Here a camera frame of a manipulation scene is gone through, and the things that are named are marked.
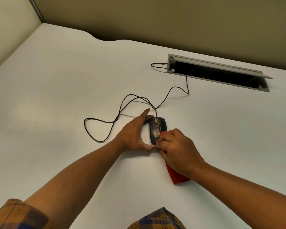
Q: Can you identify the grey desk cable tray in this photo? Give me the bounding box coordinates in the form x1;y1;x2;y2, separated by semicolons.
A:
167;53;274;93

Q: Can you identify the red cloth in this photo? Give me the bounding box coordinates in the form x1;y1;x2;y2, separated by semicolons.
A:
156;130;205;185

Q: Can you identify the grey metal partition post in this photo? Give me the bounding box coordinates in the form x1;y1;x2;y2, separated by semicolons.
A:
27;0;46;24

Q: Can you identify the person's right forearm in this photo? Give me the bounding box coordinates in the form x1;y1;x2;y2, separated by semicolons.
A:
190;163;286;229

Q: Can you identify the person's right hand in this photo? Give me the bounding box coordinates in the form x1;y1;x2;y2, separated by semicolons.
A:
155;128;205;179

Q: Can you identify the person's left hand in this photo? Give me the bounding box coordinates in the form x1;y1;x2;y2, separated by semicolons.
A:
113;108;157;152

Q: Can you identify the person's left forearm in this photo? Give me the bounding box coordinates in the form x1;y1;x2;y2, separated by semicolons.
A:
24;138;124;229

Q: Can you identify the black mouse cable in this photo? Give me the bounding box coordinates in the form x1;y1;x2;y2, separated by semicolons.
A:
84;63;190;143

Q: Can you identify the cream rounded divider panel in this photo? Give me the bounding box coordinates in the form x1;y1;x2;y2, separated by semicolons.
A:
0;0;42;75

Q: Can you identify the black computer mouse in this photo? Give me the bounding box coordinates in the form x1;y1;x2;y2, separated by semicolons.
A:
148;116;168;145

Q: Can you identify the wide beige partition panel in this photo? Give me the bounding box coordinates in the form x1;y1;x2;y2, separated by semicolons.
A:
31;0;286;71

